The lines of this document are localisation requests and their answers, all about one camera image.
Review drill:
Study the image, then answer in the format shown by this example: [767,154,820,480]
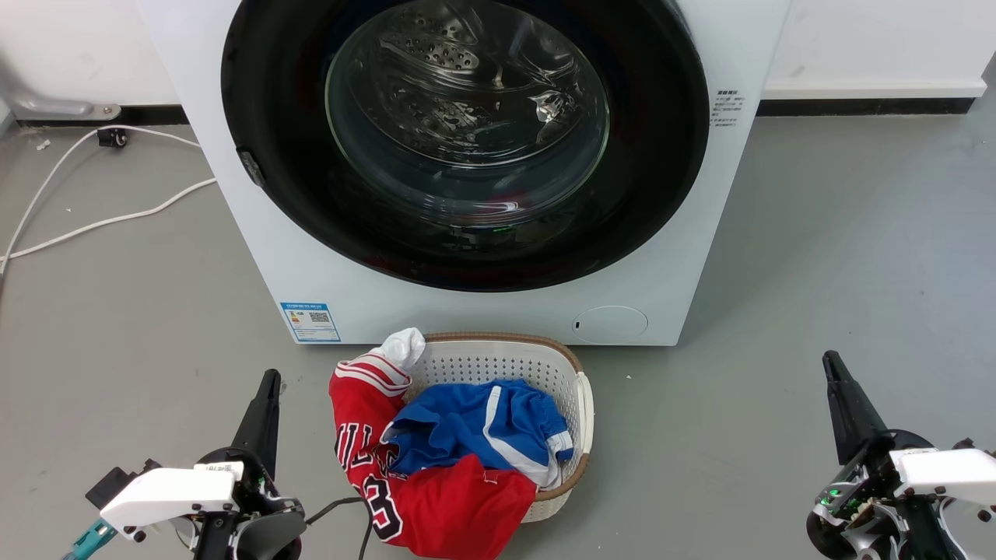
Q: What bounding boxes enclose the small black text sticker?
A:
[710,89,746,131]

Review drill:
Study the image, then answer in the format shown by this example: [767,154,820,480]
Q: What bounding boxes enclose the blue energy label sticker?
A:
[280,302,342,344]

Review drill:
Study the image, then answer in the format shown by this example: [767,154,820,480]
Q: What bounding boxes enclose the white sock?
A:
[379,327,427,373]

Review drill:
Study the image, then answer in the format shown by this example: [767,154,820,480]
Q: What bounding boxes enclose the perforated steel washer drum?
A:
[327,0,612,211]

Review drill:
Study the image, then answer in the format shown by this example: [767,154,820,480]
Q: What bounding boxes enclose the white perforated laundry basket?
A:
[405,332,595,523]

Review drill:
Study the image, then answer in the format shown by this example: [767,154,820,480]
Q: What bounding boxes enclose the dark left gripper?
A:
[195,369,290,520]

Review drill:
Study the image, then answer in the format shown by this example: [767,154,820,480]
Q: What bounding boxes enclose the blue white-trimmed shorts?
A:
[379,379,575,489]

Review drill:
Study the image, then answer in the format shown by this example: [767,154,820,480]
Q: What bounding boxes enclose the teal plastic connector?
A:
[62,520,117,560]

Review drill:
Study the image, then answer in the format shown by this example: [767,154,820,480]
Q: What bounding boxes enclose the grey metal floor bracket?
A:
[12,93,121,121]

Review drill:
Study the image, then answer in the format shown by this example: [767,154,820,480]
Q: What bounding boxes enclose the round black glass washer door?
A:
[221,0,710,293]

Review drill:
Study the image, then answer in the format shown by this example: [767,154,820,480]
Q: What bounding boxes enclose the round white filter cover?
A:
[572,305,649,345]

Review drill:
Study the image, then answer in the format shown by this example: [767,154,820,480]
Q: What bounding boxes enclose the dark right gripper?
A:
[813,350,938,523]

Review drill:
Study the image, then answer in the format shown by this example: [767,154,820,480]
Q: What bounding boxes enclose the white front-load washing machine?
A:
[136,0,793,347]

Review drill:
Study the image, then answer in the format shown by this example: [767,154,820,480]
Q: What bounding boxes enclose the white power cable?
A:
[0,124,203,277]
[0,177,218,261]

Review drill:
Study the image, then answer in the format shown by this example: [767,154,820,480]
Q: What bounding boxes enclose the red basketball jersey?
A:
[329,352,538,559]

